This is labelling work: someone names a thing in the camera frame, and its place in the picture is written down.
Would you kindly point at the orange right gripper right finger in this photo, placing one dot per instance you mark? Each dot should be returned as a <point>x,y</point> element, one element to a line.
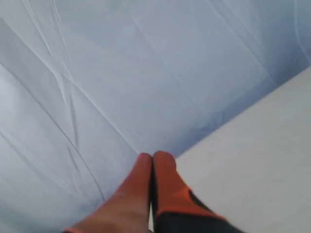
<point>176,208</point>

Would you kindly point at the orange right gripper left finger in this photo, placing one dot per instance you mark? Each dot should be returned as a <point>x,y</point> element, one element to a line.
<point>127,210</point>

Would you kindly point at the pale blue backdrop cloth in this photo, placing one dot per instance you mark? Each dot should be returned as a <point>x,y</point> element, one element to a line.
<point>87,85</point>

